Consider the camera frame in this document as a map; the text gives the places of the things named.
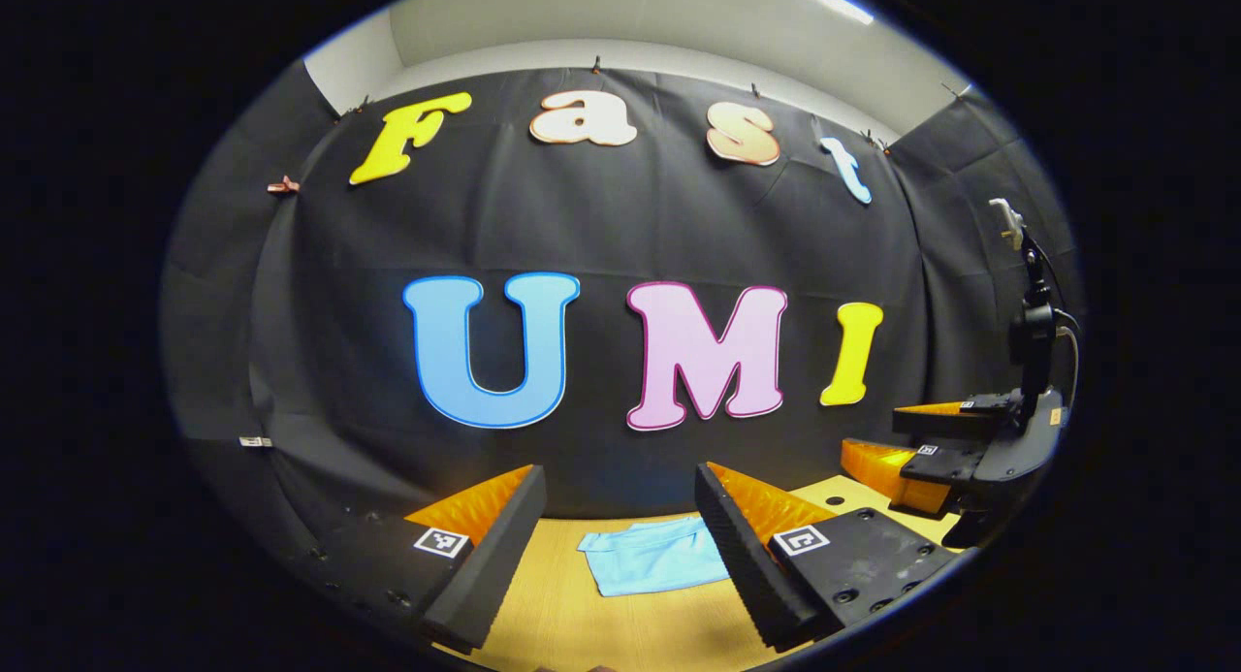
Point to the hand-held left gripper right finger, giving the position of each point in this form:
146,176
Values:
737,560

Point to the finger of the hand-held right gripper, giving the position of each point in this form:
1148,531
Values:
945,422
887,470

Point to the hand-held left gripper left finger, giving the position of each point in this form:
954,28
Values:
494,560

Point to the light blue T-shirt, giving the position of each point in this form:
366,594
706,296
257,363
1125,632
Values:
650,556

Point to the white backdrop clip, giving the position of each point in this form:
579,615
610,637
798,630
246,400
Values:
256,442

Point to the black backdrop cloth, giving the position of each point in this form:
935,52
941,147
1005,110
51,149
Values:
601,216

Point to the red backdrop clip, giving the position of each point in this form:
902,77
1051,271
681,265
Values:
283,185

